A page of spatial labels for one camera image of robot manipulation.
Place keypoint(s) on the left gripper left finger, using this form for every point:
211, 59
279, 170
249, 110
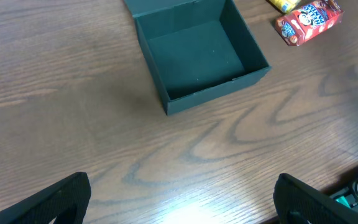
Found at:
66, 201

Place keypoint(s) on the yellow M&M's tube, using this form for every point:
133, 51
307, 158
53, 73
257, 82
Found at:
284, 6

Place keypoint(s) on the black gift box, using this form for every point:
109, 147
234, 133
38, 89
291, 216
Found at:
196, 50

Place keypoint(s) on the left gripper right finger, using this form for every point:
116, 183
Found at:
297, 202

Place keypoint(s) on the red Hello Panda box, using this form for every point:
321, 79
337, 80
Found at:
308, 21

